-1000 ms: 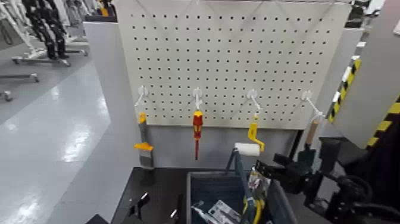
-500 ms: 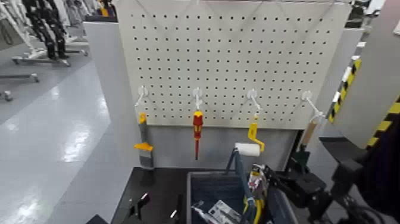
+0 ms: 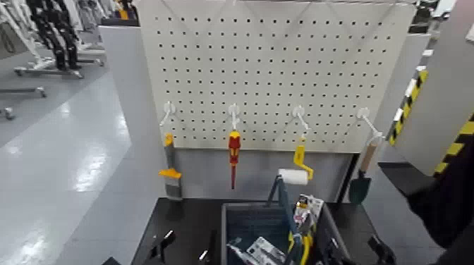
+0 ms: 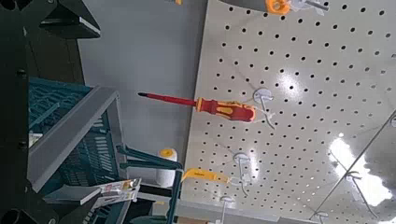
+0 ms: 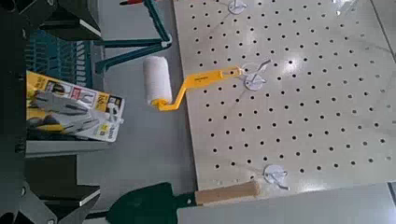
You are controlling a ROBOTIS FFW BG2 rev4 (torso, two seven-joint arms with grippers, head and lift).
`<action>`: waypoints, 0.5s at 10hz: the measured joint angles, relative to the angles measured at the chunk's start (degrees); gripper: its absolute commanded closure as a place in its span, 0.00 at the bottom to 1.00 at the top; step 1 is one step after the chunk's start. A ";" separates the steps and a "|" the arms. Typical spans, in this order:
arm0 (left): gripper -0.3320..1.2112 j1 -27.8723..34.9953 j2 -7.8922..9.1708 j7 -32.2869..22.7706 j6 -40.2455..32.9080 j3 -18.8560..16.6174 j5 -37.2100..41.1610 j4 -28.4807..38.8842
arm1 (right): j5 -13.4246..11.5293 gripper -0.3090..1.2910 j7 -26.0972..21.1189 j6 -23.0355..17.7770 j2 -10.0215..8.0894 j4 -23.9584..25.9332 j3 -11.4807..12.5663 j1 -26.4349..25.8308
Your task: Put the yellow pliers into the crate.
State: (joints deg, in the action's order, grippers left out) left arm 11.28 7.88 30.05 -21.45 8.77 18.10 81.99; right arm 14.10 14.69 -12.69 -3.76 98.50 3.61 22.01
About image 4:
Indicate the gray blue plastic crate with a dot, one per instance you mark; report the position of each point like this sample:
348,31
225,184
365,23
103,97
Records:
71,130

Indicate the white perforated pegboard panel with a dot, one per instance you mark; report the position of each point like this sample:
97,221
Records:
316,51
342,205

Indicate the red and yellow screwdriver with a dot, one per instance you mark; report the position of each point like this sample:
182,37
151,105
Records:
230,110

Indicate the white pegboard hook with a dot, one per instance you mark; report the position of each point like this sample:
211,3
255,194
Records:
263,95
351,175
306,4
320,215
241,158
226,200

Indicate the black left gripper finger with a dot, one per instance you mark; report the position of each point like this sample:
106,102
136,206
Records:
71,199
71,15

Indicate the gray scraper with yellow guard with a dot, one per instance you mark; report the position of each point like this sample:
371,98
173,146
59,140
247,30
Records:
277,6

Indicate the white carded tool package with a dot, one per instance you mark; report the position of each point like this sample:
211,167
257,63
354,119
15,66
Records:
120,189

